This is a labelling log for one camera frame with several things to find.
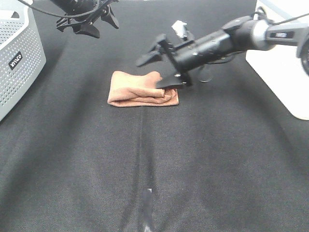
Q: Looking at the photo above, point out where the grey perforated laundry basket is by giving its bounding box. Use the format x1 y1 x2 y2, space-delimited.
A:
0 0 46 119

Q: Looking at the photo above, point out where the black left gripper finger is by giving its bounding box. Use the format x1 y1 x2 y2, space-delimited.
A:
72 24 100 38
101 6 119 29

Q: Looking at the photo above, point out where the brown towel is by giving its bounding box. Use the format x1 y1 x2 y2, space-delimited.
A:
107 71 179 107

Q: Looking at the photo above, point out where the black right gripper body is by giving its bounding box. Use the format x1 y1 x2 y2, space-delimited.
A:
157 33 232 86

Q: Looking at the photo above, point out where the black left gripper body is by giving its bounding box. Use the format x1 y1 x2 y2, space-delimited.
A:
52 0 113 30

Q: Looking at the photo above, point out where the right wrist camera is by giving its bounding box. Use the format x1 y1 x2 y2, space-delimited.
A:
171 20 195 42

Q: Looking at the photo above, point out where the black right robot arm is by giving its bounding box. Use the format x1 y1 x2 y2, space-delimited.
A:
136 13 309 89

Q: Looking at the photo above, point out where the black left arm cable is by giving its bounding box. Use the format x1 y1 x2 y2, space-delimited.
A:
18 0 114 19

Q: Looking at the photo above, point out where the white storage box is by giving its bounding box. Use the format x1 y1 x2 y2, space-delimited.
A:
246 0 309 120

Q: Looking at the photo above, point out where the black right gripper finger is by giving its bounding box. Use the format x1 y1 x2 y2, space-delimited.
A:
156 74 186 89
136 43 164 67

